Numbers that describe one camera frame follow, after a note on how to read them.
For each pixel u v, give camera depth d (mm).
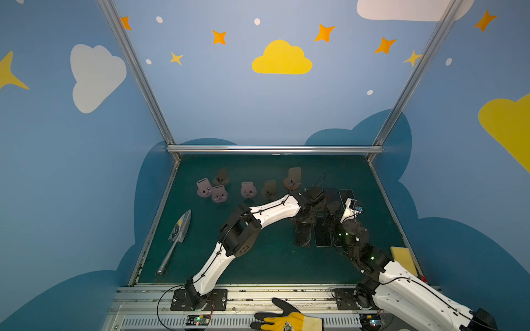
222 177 1074
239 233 538
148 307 734
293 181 1050
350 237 597
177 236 888
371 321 714
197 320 708
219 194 1002
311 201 729
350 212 689
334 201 761
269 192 1013
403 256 851
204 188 1009
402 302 569
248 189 1019
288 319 687
